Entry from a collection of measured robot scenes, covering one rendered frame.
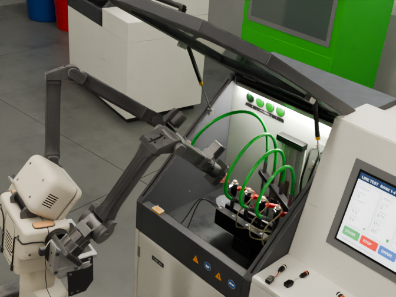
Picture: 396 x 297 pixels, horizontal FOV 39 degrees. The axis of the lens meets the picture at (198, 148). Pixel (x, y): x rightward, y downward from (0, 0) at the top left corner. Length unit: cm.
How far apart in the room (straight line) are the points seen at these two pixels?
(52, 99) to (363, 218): 123
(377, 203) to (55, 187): 112
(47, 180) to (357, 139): 110
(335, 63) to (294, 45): 41
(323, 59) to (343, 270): 296
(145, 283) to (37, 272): 79
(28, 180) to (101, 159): 281
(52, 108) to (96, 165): 254
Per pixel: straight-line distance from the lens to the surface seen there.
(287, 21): 511
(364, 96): 253
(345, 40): 496
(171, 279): 263
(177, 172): 266
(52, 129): 223
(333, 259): 224
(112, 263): 373
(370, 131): 211
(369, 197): 212
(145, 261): 274
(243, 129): 273
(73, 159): 482
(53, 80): 220
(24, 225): 199
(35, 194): 197
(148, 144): 179
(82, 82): 219
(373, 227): 213
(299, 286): 221
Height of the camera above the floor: 241
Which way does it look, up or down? 29 degrees down
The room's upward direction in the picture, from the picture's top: 5 degrees clockwise
